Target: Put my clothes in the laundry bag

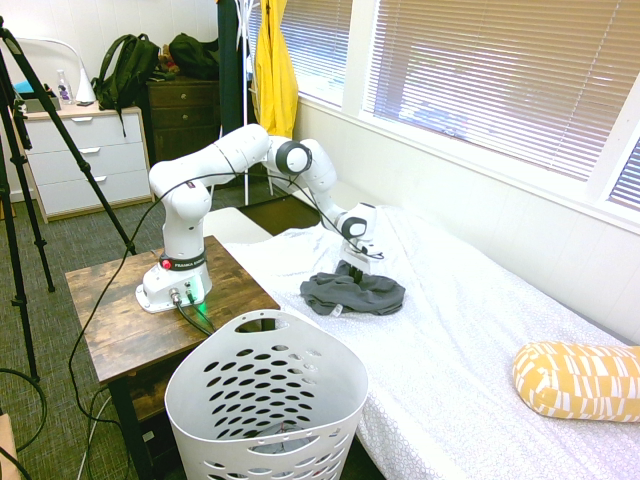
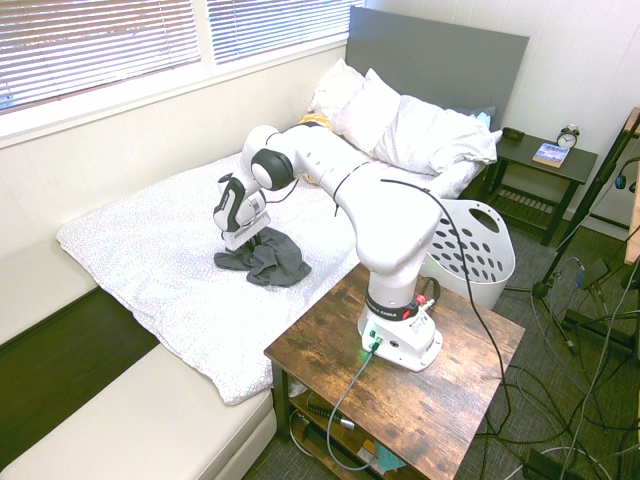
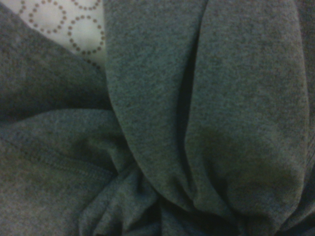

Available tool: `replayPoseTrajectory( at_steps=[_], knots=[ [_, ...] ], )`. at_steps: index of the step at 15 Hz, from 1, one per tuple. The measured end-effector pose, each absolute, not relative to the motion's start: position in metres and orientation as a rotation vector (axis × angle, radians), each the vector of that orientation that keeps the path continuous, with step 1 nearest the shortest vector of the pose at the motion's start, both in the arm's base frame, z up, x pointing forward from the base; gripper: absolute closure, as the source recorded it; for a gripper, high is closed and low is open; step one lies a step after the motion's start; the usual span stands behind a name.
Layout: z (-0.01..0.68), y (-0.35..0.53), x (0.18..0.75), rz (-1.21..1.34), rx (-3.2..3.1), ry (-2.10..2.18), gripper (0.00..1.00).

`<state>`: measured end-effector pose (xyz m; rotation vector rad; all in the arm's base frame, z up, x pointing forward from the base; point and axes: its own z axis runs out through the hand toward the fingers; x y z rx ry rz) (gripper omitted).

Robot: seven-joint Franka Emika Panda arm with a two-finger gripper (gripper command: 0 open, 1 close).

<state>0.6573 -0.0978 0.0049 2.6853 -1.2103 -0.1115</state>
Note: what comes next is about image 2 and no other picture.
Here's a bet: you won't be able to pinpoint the grey upholstered headboard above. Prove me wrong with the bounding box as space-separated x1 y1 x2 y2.
346 5 530 132

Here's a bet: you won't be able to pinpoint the rustic wooden side table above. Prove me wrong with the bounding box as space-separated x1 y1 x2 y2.
263 259 526 480

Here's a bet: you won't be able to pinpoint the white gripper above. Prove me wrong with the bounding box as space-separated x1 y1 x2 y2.
222 211 273 256

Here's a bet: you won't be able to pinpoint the white perforated laundry basket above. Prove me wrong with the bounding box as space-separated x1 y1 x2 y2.
418 198 516 309

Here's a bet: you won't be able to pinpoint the white circle-print pillow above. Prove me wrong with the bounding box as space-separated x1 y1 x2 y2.
372 94 504 177

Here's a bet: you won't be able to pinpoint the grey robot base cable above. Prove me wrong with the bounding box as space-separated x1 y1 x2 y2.
326 343 382 472

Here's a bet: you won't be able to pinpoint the black camera stand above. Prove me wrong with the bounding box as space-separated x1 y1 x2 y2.
529 107 640 357

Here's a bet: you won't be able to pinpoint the blue headphones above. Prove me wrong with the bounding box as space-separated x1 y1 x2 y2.
613 158 640 195

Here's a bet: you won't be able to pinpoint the teal paper sheet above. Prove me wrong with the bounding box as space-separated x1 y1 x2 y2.
371 443 407 477

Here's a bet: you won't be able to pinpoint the black twin-bell alarm clock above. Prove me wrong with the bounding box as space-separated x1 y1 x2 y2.
556 123 582 150

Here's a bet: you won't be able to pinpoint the white circle-print duvet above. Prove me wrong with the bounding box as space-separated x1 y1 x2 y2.
54 149 374 406

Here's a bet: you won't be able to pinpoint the dark grey garment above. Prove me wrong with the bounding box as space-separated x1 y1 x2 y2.
213 227 313 288

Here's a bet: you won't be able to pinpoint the yellow white patterned bolster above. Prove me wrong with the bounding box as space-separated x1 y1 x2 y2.
298 113 334 137

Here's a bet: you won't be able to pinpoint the light wood desk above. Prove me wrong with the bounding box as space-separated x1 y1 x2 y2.
623 106 640 267

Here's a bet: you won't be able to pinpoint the black nightstand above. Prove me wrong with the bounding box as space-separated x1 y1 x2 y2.
482 129 599 247

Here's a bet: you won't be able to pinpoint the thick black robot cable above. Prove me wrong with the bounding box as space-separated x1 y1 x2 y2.
422 276 442 307

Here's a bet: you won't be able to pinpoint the cream bench cushion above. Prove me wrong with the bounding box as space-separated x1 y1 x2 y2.
0 343 277 480

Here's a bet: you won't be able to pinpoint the black power adapter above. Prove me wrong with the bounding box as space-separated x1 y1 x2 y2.
576 256 612 292

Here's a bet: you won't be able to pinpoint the blue cover book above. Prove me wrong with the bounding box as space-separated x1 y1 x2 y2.
530 141 572 170

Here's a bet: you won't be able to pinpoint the dark teal pillow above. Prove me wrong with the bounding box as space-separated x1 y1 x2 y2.
448 103 499 127

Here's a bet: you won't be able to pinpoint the wide white window blind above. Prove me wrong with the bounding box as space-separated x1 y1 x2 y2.
0 0 202 119

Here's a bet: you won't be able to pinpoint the long black arm cable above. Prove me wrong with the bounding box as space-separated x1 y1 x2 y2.
264 175 519 444

